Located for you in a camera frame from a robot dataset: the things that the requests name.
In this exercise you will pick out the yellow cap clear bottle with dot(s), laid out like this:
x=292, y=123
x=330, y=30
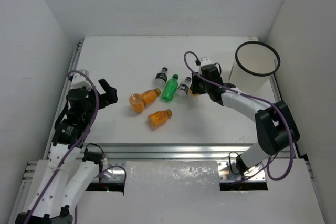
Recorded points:
x=193, y=94

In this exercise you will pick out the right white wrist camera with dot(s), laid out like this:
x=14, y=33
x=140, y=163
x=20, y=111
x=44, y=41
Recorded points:
x=203, y=62

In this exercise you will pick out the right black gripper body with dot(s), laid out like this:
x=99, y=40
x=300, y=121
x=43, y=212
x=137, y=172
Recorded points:
x=200, y=86

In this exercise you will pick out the blue label clear bottle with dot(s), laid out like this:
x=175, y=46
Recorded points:
x=182, y=90

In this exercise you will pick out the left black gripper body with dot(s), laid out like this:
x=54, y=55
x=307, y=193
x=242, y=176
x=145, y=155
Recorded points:
x=104, y=97

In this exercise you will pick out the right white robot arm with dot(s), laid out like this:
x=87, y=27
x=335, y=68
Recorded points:
x=275, y=126

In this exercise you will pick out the green plastic bottle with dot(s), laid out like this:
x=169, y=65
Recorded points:
x=170, y=88

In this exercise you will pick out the orange bottle facing camera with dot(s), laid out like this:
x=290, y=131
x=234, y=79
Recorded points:
x=136, y=102

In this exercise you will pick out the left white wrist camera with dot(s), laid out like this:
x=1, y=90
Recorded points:
x=79, y=81

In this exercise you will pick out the black label clear bottle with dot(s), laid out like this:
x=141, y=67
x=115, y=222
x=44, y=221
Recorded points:
x=161, y=77

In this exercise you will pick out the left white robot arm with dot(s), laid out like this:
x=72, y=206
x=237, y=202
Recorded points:
x=59, y=192

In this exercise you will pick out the orange bottle lying sideways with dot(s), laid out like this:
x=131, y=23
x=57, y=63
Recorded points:
x=150, y=96

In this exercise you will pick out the white bin with black rim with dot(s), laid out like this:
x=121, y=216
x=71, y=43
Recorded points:
x=254, y=63

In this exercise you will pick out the front aluminium rail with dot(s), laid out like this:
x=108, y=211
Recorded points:
x=168, y=152

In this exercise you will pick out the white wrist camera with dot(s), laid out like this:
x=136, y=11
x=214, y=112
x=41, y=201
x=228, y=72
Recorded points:
x=203, y=62
x=79, y=81

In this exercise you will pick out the orange bottle front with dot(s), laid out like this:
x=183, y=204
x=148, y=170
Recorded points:
x=159, y=118

